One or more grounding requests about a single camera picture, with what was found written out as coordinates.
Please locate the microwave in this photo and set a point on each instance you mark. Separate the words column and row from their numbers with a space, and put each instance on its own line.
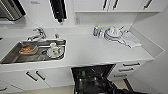
column 6, row 87

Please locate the stainless steel sink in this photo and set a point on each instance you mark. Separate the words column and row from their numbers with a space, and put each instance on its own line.
column 10, row 56

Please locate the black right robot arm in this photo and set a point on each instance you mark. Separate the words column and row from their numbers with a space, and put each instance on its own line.
column 125, row 92

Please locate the white narrow drawer unit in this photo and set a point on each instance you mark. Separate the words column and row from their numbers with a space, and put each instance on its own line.
column 133, row 71

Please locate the grey paper towel dispenser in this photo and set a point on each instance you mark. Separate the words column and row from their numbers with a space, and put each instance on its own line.
column 11, row 8

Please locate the black soap dispenser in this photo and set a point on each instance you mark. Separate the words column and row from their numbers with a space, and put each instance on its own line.
column 58, row 10

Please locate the white three door wall cabinet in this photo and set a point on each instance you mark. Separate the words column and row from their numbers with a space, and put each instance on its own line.
column 90, row 5

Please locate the white cup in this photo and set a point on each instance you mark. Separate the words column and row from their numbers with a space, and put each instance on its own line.
column 55, row 50

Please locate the small dark sink knob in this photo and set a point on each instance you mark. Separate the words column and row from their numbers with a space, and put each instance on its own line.
column 56, row 35

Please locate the white wall outlet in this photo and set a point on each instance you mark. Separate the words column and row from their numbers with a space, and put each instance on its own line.
column 77, row 20

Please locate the chrome faucet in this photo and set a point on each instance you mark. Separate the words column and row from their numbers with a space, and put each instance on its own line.
column 39, row 33

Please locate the stainless steel dishwasher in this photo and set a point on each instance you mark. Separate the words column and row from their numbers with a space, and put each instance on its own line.
column 86, row 80

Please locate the pile of white dishes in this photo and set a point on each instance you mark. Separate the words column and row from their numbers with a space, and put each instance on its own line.
column 113, row 33

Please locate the small white bottle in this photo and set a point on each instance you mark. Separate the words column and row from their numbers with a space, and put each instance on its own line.
column 101, row 33

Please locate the orange brown bowl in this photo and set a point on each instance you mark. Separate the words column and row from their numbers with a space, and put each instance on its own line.
column 28, row 49

